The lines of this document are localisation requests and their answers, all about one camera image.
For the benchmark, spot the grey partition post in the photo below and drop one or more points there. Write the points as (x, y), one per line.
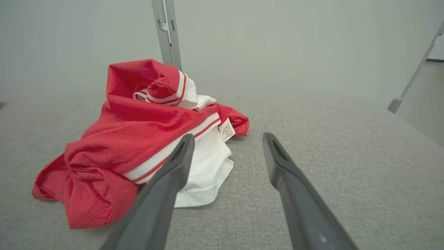
(160, 31)
(173, 27)

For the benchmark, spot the grey slanted partition leg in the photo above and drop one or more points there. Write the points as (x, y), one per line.
(412, 76)

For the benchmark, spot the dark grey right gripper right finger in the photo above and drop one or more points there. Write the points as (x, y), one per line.
(301, 208)

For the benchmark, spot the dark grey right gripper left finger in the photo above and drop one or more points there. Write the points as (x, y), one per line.
(163, 194)

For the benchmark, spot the red Bulls basketball jersey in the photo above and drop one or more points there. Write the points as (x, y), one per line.
(138, 132)

